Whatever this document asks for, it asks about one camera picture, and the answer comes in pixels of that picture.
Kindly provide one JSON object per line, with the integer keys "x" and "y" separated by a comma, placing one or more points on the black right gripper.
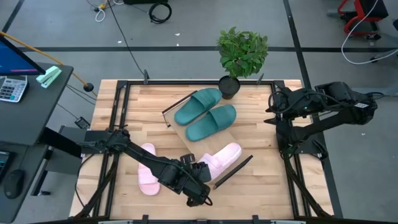
{"x": 281, "y": 105}

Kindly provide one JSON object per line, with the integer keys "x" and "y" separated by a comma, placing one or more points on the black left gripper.
{"x": 194, "y": 189}

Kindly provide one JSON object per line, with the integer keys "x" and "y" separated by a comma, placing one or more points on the wooden shelf with black legs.
{"x": 205, "y": 146}

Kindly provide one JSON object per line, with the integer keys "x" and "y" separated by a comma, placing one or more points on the pink rubber slide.
{"x": 147, "y": 183}
{"x": 227, "y": 155}

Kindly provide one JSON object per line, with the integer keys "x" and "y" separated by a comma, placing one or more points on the green rubber slide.
{"x": 192, "y": 109}
{"x": 202, "y": 127}

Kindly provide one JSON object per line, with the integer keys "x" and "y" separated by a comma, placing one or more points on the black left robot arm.
{"x": 146, "y": 157}

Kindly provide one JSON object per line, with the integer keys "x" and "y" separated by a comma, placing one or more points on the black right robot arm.
{"x": 342, "y": 102}

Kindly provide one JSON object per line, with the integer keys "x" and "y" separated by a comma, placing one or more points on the green plant in black pot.
{"x": 242, "y": 53}

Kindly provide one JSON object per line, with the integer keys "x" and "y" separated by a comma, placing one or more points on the black power adapter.
{"x": 82, "y": 122}

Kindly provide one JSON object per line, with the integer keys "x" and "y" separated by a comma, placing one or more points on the black desk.
{"x": 31, "y": 115}
{"x": 28, "y": 158}

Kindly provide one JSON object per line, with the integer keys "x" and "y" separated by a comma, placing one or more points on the mint green stapler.
{"x": 49, "y": 76}

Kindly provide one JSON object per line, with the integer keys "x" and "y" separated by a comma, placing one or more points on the black computer mouse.
{"x": 14, "y": 185}

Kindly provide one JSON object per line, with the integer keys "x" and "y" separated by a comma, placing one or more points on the black keyboard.
{"x": 4, "y": 163}

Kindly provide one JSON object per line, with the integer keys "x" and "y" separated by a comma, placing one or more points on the grey desk calculator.
{"x": 12, "y": 88}

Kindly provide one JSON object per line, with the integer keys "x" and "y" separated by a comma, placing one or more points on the black computer monitor blue screen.
{"x": 12, "y": 59}

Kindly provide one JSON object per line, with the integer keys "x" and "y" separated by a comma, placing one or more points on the black frame post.
{"x": 260, "y": 79}
{"x": 146, "y": 77}

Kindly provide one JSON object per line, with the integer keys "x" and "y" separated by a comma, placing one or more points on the black metal table frame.
{"x": 186, "y": 82}

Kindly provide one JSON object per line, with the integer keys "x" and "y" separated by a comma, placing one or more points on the red frame chair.
{"x": 373, "y": 7}

